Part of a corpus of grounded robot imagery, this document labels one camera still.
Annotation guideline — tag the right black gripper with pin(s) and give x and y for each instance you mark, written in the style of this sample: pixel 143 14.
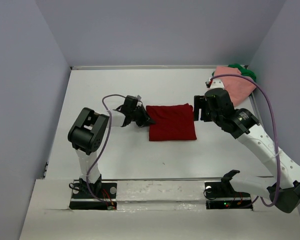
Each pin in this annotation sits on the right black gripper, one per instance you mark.
pixel 200 102

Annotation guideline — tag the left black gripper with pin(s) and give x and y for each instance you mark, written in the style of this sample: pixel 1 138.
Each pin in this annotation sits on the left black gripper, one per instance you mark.
pixel 145 118

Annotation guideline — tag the dark red t shirt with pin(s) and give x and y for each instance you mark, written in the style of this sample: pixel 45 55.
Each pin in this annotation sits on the dark red t shirt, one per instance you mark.
pixel 172 123

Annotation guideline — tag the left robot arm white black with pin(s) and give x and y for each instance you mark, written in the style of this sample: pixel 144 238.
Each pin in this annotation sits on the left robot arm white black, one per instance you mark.
pixel 90 133

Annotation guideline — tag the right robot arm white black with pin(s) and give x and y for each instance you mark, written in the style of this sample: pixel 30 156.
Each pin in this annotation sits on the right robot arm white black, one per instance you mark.
pixel 283 188

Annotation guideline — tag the pink t shirt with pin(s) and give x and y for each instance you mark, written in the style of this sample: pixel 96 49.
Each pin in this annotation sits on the pink t shirt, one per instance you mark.
pixel 238 88

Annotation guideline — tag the green t shirt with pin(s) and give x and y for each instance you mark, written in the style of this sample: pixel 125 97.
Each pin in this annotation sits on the green t shirt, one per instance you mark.
pixel 242 70

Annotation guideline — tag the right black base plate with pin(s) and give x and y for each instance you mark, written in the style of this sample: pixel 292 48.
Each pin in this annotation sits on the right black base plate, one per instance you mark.
pixel 219 197

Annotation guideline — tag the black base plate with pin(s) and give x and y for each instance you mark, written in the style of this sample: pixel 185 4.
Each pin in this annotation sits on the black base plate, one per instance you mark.
pixel 81 198
pixel 219 197

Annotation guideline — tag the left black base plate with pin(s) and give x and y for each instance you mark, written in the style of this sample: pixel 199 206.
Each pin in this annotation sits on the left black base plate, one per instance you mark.
pixel 81 198

